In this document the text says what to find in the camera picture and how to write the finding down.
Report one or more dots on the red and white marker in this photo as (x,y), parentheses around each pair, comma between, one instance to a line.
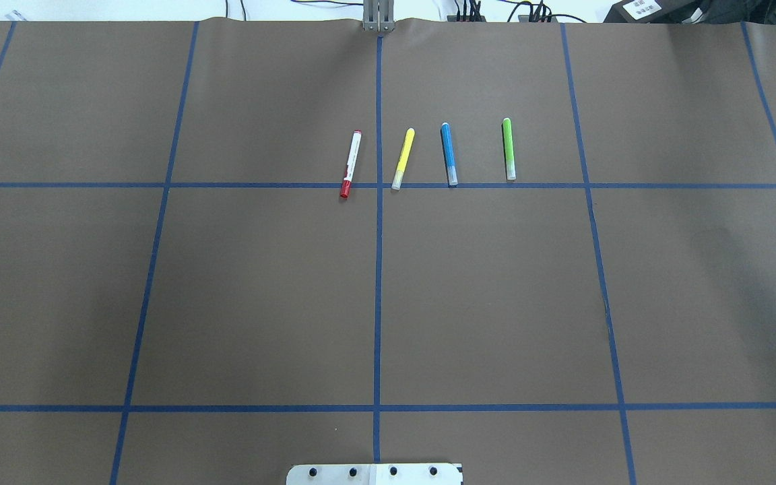
(350,165)

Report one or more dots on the blue highlighter marker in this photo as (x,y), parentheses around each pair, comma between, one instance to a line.
(449,154)

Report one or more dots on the yellow highlighter marker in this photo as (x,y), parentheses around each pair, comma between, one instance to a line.
(404,156)

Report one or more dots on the green highlighter marker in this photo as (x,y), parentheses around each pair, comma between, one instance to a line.
(509,149)

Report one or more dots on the brown paper table mat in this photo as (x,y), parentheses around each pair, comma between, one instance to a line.
(185,298)

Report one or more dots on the black power adapter box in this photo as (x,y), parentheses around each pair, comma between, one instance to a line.
(656,12)

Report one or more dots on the aluminium frame post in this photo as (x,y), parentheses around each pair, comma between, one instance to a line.
(378,16)

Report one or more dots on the white camera stand base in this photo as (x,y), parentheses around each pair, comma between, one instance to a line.
(376,473)

